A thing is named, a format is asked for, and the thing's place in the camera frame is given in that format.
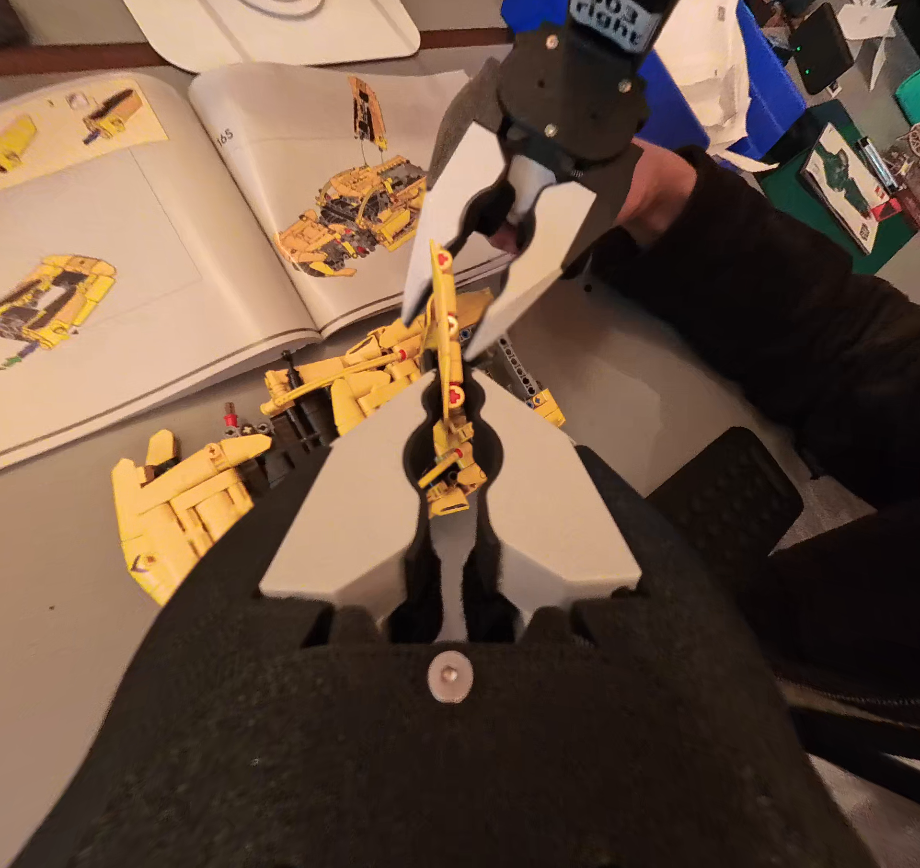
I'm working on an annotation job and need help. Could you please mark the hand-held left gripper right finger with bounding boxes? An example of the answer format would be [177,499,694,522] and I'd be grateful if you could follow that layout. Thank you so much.
[460,368,642,644]

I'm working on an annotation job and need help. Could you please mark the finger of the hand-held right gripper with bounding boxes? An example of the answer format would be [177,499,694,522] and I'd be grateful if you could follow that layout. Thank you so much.
[400,121,520,328]
[462,178,599,364]

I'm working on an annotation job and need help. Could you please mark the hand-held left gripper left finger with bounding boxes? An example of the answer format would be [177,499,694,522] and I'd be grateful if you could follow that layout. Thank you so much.
[259,368,441,644]

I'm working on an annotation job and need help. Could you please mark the yellow brick roof frame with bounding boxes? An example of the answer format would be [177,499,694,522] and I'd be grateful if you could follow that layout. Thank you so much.
[417,239,490,520]

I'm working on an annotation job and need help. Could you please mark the yellow brick model car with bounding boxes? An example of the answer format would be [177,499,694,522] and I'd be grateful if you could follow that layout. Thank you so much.
[111,286,569,606]

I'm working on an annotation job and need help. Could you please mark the instruction booklet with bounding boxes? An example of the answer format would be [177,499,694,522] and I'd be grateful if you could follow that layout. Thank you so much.
[0,63,518,470]

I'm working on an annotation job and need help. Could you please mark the person's right forearm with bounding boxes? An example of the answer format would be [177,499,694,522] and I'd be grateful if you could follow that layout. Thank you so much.
[589,146,920,510]

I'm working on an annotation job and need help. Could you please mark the grey desk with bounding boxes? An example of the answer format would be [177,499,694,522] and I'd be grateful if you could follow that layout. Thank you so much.
[0,0,920,819]

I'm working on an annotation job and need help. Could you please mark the person's right hand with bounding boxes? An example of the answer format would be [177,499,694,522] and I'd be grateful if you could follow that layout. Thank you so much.
[618,138,698,247]

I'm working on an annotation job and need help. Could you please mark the white paper bags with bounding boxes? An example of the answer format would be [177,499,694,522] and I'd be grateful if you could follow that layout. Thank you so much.
[650,0,797,173]

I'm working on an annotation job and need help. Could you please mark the black perforated chair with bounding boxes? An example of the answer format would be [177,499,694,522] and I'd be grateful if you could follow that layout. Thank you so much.
[647,426,806,585]

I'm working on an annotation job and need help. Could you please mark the black electronic box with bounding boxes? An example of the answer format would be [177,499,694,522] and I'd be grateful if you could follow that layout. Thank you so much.
[789,2,856,96]

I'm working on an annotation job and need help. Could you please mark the green mat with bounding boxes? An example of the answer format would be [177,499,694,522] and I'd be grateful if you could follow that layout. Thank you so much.
[760,121,920,276]

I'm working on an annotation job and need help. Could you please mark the small boxed brick set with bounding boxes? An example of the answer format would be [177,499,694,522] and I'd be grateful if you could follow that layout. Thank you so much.
[800,123,901,256]

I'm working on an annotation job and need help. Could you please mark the person's black cream-lined jacket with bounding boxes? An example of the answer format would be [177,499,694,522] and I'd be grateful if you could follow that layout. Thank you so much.
[762,502,920,804]

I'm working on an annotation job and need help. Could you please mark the wooden document stand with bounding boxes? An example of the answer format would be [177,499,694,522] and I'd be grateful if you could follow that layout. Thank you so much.
[90,0,421,73]

